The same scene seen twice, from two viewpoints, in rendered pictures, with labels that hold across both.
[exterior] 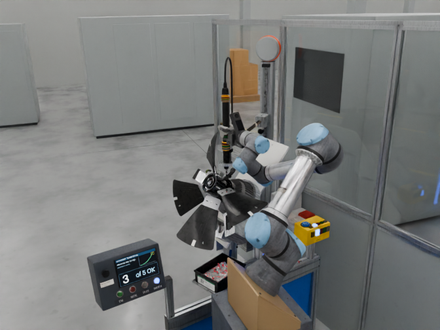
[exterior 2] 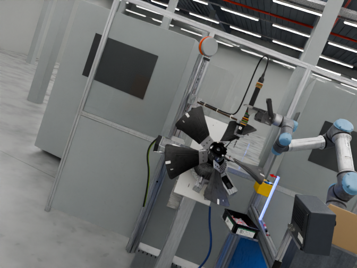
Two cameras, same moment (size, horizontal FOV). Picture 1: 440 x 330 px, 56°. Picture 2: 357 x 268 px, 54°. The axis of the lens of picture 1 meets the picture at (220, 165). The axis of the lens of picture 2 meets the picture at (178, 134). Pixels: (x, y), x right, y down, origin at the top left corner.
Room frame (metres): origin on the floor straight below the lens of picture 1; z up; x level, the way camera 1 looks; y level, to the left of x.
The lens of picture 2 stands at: (1.15, 2.10, 1.55)
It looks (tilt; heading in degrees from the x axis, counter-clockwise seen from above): 8 degrees down; 303
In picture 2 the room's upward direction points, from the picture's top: 21 degrees clockwise
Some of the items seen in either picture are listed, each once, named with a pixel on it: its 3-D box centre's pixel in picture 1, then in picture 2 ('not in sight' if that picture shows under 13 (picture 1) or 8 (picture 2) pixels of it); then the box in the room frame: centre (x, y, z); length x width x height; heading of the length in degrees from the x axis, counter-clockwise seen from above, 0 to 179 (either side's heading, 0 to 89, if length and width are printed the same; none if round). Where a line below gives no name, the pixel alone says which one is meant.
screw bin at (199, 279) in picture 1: (220, 272); (239, 223); (1.81, 0.01, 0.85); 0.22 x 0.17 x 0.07; 137
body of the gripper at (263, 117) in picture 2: (238, 136); (264, 116); (1.97, -0.09, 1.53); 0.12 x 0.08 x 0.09; 31
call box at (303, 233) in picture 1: (311, 231); (263, 187); (1.91, -0.47, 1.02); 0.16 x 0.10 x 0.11; 121
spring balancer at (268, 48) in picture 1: (268, 48); (207, 46); (2.73, -0.32, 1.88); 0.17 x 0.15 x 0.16; 31
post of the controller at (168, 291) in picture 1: (169, 296); (285, 242); (1.48, 0.23, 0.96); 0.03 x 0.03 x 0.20; 31
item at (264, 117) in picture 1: (262, 120); (194, 100); (2.64, -0.28, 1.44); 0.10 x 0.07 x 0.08; 156
